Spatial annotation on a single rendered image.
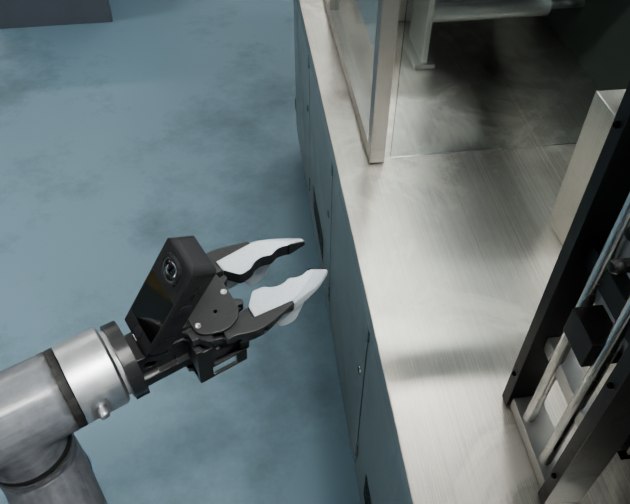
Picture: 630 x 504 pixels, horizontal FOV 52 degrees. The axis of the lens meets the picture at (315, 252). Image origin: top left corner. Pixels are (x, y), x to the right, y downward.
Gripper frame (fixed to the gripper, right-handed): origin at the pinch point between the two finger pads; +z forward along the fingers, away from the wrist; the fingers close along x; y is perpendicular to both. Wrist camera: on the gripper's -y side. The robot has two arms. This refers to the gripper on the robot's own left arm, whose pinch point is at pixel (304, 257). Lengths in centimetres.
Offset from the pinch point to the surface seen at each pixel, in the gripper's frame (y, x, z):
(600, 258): -2.7, 16.5, 23.8
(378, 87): 21, -37, 42
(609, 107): 7, -4, 56
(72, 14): 159, -291, 53
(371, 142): 33, -36, 41
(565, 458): 18.5, 28.0, 18.5
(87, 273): 140, -114, -6
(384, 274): 35.4, -10.7, 25.7
